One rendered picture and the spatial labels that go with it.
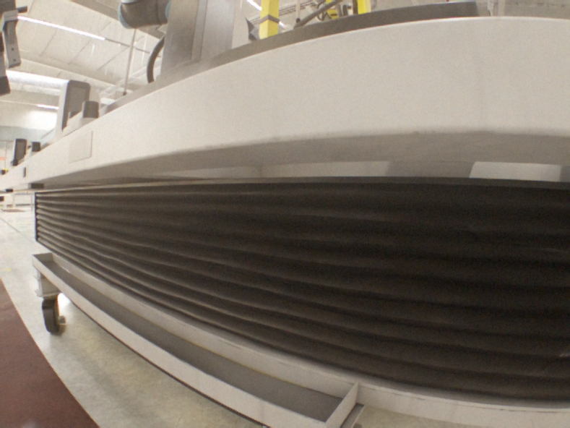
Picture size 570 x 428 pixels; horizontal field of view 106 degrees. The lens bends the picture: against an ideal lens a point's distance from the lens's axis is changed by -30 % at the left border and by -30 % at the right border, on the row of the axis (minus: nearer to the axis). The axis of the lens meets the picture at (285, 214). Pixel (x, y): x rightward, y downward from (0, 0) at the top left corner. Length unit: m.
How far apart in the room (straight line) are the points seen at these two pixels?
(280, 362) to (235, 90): 0.51
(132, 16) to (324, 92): 0.78
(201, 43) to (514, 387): 0.65
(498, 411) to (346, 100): 0.51
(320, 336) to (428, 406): 0.23
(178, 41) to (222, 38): 0.06
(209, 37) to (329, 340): 0.50
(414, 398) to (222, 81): 0.52
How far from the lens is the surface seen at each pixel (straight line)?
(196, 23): 0.38
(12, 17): 0.66
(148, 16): 0.90
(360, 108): 0.17
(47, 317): 1.80
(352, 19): 0.25
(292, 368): 0.61
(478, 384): 0.55
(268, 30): 1.19
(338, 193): 0.49
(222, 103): 0.23
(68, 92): 0.80
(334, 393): 0.60
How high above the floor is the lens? 0.74
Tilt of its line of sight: 3 degrees down
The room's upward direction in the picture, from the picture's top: 1 degrees clockwise
